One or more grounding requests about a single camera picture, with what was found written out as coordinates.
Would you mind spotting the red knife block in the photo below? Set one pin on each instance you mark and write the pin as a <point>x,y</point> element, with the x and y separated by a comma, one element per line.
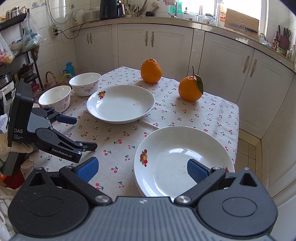
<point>284,37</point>

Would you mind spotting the white fruit-print plate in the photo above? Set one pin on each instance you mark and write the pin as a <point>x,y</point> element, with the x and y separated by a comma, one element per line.
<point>120,104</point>
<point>160,162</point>

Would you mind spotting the white floral bowl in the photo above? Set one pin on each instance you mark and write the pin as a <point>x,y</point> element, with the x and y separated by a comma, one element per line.
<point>57,98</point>
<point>85,84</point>

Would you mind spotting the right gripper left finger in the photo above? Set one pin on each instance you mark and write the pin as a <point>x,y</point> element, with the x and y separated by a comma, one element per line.
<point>77,179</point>

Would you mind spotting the white power strip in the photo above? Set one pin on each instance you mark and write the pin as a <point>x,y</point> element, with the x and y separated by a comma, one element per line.
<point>54,30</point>

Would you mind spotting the gloved left hand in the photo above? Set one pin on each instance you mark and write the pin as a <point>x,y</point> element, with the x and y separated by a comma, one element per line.
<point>18,148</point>

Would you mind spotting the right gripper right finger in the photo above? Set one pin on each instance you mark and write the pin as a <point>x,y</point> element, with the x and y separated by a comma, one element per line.
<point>207,180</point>

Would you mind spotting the teal thermos jug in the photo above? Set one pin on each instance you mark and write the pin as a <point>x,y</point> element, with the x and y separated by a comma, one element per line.
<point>69,70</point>

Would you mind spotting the wooden cutting board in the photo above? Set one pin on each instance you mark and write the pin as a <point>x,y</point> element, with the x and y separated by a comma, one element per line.
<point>242,23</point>

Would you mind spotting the white kitchen cabinets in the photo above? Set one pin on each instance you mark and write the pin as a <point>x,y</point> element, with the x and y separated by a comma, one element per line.
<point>259,81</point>

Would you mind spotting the bumpy orange fruit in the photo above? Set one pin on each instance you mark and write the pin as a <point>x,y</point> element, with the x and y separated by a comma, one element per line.
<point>151,71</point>

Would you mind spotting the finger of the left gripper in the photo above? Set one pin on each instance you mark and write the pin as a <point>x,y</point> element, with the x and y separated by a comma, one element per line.
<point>53,142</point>
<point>52,115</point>

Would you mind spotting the black electric kettle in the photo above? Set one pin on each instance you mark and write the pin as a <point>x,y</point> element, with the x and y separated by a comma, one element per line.
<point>111,9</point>

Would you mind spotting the orange fruit with leaf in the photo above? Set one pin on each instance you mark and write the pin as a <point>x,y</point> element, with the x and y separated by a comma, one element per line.
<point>191,87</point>

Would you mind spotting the wicker basket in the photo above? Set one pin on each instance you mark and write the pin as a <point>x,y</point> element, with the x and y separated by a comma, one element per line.
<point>54,81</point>

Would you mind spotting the black metal storage rack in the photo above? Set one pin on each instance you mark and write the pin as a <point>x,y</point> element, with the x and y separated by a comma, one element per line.
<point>6,68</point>

